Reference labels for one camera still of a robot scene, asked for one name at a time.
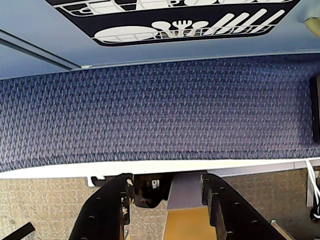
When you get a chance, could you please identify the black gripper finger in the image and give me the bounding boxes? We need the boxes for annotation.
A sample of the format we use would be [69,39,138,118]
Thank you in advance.
[69,173,135,240]
[200,173,286,240]

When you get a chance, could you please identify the light wooden strip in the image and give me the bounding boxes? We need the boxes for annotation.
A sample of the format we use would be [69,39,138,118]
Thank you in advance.
[270,218,297,240]

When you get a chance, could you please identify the yellow wooden board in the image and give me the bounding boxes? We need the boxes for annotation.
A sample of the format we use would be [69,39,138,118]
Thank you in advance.
[161,205,218,240]

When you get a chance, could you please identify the grey purple block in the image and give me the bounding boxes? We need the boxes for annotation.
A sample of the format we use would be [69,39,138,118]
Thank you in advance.
[166,170,209,211]

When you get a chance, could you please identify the black bar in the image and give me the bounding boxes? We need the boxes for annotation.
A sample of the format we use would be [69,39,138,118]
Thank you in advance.
[0,221,36,240]

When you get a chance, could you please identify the blue toy kitchen side panel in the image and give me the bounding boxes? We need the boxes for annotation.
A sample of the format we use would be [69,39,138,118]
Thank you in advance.
[0,0,320,80]

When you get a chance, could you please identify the olive green object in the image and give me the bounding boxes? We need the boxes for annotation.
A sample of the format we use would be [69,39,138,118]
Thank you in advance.
[303,15,320,39]

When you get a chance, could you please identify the black clamp bracket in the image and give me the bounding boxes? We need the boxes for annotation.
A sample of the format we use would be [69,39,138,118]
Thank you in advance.
[133,173,174,209]

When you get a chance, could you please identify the white cable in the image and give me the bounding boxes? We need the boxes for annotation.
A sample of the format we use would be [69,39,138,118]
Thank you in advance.
[304,159,320,209]

